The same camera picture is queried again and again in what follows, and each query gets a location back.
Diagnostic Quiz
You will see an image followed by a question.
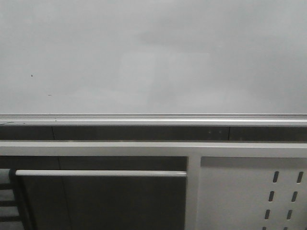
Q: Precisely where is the grey black striped chair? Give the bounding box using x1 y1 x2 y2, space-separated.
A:
0 168 34 230

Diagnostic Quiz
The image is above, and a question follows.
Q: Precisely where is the white metal rack frame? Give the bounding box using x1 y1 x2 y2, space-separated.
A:
0 141 307 230

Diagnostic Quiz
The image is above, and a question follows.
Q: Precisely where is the white whiteboard with aluminium frame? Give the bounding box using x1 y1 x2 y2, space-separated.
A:
0 0 307 126

